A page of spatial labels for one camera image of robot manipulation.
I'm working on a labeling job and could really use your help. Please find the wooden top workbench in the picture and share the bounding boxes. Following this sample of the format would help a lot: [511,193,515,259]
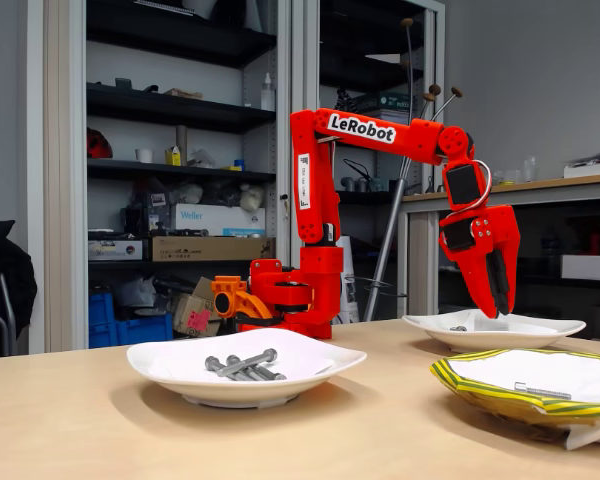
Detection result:
[402,172,600,321]

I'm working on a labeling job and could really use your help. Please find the white square plate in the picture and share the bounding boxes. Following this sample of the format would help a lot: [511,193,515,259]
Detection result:
[126,327,369,410]
[402,308,588,354]

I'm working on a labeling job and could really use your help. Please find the white storage box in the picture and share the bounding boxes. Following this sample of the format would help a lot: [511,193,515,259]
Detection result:
[560,254,600,283]

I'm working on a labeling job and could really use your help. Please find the metal coat stand wooden knobs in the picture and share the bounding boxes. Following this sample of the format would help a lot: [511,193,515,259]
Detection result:
[364,17,465,321]

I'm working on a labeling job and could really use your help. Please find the long flat white box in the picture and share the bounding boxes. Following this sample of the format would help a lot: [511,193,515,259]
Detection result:
[563,160,600,180]

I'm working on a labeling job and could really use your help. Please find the white printed package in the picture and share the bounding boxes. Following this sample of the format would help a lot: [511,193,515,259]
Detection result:
[338,235,361,325]

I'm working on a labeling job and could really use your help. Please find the yellow-green striped paper tray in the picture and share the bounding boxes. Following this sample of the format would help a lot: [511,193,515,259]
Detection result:
[428,348,600,451]

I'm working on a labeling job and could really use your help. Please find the stack of books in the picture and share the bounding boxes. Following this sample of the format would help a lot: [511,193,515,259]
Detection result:
[354,92,412,124]

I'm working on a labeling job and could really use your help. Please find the black flexible tripod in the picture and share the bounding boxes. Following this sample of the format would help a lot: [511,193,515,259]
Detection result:
[333,88,357,112]

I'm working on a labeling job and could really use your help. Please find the white fluffy bundle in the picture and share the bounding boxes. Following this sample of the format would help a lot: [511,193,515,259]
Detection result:
[238,183,264,212]

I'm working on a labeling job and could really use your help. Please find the orange printed table clamp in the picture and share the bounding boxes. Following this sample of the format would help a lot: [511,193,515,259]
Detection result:
[210,275,274,322]

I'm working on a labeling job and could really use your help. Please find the grey metal shelf cabinet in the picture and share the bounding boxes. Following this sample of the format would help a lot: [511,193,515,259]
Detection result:
[292,0,446,321]
[27,0,294,354]

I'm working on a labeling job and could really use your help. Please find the white Weller box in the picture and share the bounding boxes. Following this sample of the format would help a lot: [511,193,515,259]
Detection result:
[174,203,267,237]

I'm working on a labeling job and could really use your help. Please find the white plastic squeeze bottle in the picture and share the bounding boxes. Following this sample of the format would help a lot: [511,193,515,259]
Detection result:
[260,72,277,112]

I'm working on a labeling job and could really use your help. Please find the flat brown cardboard box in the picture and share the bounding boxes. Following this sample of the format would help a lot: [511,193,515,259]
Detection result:
[151,236,276,263]

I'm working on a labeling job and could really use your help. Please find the cardboard box pink sticker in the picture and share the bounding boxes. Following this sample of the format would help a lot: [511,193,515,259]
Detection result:
[172,277,225,338]

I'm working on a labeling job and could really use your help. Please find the crumpled clear plastic bag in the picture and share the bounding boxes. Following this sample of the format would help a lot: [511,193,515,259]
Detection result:
[187,148,216,169]

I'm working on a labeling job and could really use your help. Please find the brown cardboard tube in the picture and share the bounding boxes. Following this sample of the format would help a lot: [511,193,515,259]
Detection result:
[175,124,189,166]

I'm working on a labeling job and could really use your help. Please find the blue plastic crate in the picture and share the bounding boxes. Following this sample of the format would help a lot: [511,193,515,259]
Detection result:
[88,292,117,350]
[114,313,174,347]

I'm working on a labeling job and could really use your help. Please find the white plastic bag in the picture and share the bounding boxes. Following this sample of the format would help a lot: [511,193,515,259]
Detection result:
[115,276,157,309]

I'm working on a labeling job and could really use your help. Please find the black electronic device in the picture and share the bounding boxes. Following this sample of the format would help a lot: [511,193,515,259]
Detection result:
[121,189,177,237]

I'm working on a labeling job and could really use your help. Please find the white printed picture box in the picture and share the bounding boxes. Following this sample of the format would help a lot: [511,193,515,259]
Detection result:
[88,239,144,262]

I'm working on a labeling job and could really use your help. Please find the red black helmet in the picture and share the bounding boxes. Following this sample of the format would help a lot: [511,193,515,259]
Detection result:
[86,127,114,160]

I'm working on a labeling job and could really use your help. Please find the black jacket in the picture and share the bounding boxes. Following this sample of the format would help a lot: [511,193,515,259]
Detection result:
[0,219,39,359]

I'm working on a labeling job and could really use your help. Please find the white red servo cable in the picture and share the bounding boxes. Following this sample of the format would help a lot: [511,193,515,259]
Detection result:
[447,158,493,217]

